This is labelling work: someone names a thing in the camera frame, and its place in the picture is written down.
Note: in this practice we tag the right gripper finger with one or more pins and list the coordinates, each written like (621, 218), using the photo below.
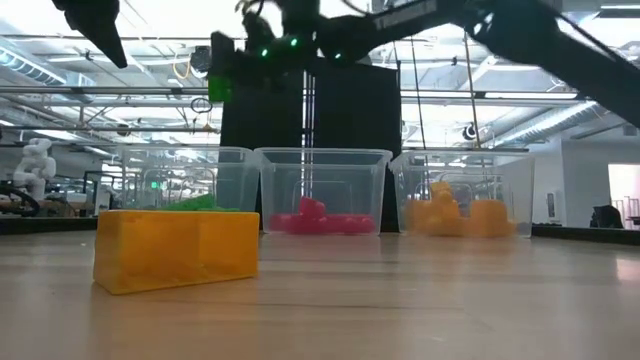
(222, 52)

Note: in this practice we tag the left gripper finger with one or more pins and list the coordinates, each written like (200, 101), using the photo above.
(95, 17)

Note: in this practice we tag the short green building block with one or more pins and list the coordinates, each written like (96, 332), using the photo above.
(219, 88)

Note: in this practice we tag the long green building block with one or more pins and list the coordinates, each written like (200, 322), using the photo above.
(192, 203)

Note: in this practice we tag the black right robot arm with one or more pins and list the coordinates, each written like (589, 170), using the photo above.
(550, 45)

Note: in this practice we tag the black folding partition screen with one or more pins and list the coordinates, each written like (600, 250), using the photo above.
(357, 125)

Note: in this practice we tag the clear plastic bin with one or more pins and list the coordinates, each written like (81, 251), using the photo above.
(480, 170)
(165, 170)
(325, 175)

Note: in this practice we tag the green lit sign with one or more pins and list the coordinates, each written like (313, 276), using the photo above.
(155, 185)

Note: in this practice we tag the large yellow building block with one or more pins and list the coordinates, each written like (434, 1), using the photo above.
(177, 250)

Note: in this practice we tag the black swivel chair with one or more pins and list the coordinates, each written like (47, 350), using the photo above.
(606, 216)

